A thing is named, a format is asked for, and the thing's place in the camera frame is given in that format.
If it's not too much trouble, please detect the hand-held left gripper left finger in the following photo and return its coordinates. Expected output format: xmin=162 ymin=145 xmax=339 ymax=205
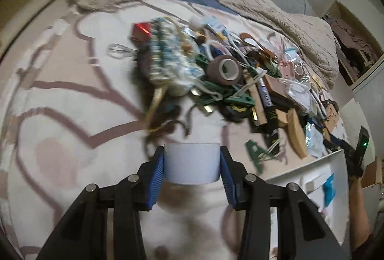
xmin=36 ymin=145 xmax=165 ymax=260

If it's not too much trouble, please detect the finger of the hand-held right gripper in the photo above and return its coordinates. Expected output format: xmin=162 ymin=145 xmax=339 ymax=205
xmin=323 ymin=133 xmax=349 ymax=156

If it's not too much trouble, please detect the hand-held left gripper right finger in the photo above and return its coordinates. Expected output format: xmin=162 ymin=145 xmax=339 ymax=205
xmin=220 ymin=145 xmax=351 ymax=260

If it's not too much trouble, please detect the white shallow container box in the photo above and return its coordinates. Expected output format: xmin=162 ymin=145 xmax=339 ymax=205
xmin=265 ymin=149 xmax=350 ymax=248

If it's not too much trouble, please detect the tan carved pad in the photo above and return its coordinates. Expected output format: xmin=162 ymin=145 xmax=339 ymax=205
xmin=322 ymin=101 xmax=339 ymax=135

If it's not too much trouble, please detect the white roll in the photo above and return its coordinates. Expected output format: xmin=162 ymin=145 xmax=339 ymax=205
xmin=164 ymin=142 xmax=222 ymax=184

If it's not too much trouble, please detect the dark brown bead bracelet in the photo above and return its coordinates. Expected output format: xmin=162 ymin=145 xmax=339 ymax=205
xmin=141 ymin=89 xmax=192 ymax=153

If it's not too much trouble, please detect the patterned fabric pouch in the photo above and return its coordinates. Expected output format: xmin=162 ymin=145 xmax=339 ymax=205
xmin=147 ymin=18 xmax=204 ymax=95

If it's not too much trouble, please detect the person's right forearm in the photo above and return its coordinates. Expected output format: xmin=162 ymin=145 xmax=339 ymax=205
xmin=348 ymin=177 xmax=371 ymax=250

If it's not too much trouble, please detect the light blue packet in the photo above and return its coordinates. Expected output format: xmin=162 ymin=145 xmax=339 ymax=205
xmin=306 ymin=125 xmax=326 ymax=159

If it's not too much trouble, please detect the wooden fan-shaped piece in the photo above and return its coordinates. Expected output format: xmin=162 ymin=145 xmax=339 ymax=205
xmin=276 ymin=108 xmax=308 ymax=159

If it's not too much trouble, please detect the white rectangular box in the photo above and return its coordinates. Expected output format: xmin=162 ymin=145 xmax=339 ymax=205
xmin=304 ymin=177 xmax=326 ymax=192

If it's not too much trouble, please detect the clear packet with mask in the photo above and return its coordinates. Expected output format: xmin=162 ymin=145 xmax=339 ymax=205
xmin=285 ymin=80 xmax=315 ymax=113

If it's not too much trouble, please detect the white sliding door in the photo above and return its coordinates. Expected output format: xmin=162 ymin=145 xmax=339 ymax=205
xmin=351 ymin=54 xmax=384 ymax=117

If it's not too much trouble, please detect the black slim box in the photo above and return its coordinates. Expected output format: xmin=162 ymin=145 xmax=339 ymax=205
xmin=264 ymin=106 xmax=279 ymax=143

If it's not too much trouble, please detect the wooden stick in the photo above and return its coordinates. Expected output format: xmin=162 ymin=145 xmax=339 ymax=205
xmin=244 ymin=74 xmax=267 ymax=125

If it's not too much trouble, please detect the heap of mixed small clutter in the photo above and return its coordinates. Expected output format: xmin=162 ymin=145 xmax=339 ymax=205
xmin=132 ymin=16 xmax=341 ymax=165

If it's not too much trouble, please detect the silver marker pen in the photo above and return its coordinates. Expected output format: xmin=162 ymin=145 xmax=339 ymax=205
xmin=258 ymin=77 xmax=273 ymax=107

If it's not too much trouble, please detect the pile of clothes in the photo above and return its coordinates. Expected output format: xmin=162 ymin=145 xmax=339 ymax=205
xmin=330 ymin=17 xmax=381 ymax=81

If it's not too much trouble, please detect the brown tape roll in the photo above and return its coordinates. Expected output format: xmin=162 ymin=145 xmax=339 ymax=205
xmin=205 ymin=54 xmax=243 ymax=87

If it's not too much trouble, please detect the small metal whisk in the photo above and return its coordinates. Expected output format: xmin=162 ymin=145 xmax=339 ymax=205
xmin=108 ymin=43 xmax=138 ymax=59

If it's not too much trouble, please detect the wardrobe niche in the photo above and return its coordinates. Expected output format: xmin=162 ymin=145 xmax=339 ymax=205
xmin=322 ymin=0 xmax=384 ymax=87

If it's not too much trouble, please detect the red shiny box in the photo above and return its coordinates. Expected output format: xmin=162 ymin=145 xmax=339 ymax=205
xmin=132 ymin=23 xmax=152 ymax=41

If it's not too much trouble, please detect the blue cloth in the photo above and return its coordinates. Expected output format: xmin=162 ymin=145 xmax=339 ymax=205
xmin=166 ymin=0 xmax=237 ymax=13

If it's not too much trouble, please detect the green clip with white cord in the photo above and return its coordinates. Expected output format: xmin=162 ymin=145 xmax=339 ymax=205
xmin=223 ymin=94 xmax=255 ymax=107
xmin=245 ymin=140 xmax=278 ymax=173

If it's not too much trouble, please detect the brown leather strap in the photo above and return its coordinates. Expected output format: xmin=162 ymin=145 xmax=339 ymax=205
xmin=240 ymin=32 xmax=276 ymax=59

